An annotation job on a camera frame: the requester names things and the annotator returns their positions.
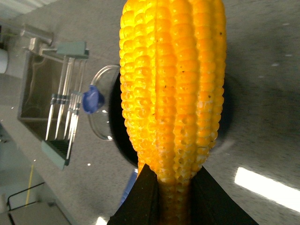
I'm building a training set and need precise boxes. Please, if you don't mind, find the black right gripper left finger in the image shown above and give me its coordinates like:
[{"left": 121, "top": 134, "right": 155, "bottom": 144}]
[{"left": 107, "top": 165, "right": 159, "bottom": 225}]

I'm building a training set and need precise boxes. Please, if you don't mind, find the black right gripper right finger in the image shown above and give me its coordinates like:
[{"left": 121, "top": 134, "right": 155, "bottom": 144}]
[{"left": 191, "top": 167, "right": 258, "bottom": 225}]

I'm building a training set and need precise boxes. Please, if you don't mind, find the glass lid with blue knob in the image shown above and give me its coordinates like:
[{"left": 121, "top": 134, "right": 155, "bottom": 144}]
[{"left": 82, "top": 65, "right": 120, "bottom": 141}]

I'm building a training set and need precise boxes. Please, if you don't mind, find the yellow corn cob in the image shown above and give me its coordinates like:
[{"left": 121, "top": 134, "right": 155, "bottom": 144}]
[{"left": 119, "top": 0, "right": 226, "bottom": 225}]

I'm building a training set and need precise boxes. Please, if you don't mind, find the dark blue saucepan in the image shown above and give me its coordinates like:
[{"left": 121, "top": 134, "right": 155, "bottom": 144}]
[{"left": 109, "top": 73, "right": 234, "bottom": 206}]

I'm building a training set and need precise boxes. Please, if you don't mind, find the green dish drying rack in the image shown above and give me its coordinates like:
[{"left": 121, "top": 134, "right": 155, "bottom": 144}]
[{"left": 40, "top": 41, "right": 89, "bottom": 170}]

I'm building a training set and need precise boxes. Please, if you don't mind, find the steel sink basin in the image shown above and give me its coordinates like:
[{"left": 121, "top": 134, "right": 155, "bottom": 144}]
[{"left": 18, "top": 52, "right": 62, "bottom": 140}]

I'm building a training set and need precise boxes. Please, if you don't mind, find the steel faucet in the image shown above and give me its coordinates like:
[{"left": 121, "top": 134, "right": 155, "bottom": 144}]
[{"left": 0, "top": 20, "right": 54, "bottom": 53}]

